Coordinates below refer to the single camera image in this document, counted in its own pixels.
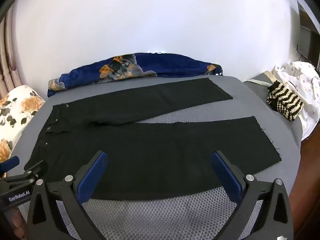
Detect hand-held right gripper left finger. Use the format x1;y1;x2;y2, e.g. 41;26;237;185
26;151;108;240

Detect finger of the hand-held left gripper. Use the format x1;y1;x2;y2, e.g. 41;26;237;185
0;156;20;173
0;160;48;184

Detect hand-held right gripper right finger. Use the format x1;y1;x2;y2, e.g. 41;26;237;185
211;151;294;240

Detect black pants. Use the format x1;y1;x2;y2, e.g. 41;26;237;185
25;77;282;202

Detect white orange floral pillow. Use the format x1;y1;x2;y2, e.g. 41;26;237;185
0;85;46;164

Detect grey mesh mat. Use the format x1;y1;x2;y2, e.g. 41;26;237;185
12;74;302;240

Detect brown wooden furniture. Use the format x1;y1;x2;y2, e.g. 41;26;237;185
290;130;320;235

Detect black cream striped knit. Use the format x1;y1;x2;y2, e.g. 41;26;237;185
266;80;304;122

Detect pink curtain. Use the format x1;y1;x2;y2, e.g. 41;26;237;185
0;5;28;100

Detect white dotted cloth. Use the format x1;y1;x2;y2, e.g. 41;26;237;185
272;61;320;142

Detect blue floral blanket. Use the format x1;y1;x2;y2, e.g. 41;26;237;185
47;52;223;97

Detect cream strap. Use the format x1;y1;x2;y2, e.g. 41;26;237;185
244;71;274;87

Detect dark wall screen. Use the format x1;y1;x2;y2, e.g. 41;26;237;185
297;0;320;63

